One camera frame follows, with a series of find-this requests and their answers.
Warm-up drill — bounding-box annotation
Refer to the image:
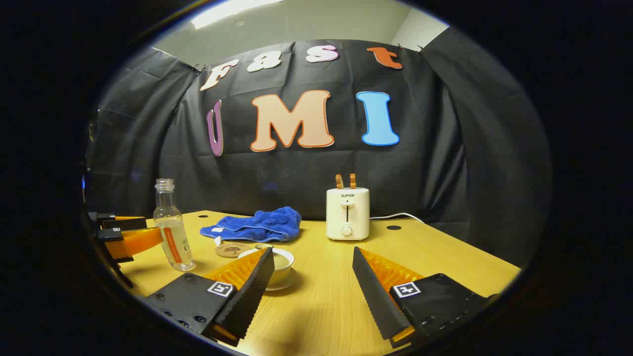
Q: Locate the blue towel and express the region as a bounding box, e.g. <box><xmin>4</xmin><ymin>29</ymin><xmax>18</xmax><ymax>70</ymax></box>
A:
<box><xmin>200</xmin><ymin>206</ymin><xmax>302</xmax><ymax>243</ymax></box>

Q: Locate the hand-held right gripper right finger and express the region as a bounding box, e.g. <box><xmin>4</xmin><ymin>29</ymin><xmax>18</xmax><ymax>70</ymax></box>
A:
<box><xmin>351</xmin><ymin>246</ymin><xmax>498</xmax><ymax>350</ymax></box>

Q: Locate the round wooden coaster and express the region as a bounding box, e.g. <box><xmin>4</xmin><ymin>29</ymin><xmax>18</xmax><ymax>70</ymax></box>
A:
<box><xmin>216</xmin><ymin>241</ymin><xmax>252</xmax><ymax>258</ymax></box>

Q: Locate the white porcelain teacup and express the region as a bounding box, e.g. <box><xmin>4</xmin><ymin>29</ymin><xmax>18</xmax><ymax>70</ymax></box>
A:
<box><xmin>237</xmin><ymin>246</ymin><xmax>296</xmax><ymax>287</ymax></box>

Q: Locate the clear glass water bottle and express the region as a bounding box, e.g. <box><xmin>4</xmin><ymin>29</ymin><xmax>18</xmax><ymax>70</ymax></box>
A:
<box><xmin>153</xmin><ymin>179</ymin><xmax>197</xmax><ymax>272</ymax></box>

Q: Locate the white toaster cable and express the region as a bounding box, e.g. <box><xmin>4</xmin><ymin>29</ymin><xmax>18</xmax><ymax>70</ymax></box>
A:
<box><xmin>369</xmin><ymin>213</ymin><xmax>425</xmax><ymax>224</ymax></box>

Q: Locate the cream toaster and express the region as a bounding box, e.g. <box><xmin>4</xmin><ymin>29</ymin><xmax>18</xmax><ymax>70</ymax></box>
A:
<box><xmin>326</xmin><ymin>187</ymin><xmax>370</xmax><ymax>241</ymax></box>

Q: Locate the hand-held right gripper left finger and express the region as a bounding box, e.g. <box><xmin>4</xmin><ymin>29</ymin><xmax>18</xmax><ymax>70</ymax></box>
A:
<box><xmin>146</xmin><ymin>246</ymin><xmax>276</xmax><ymax>348</ymax></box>

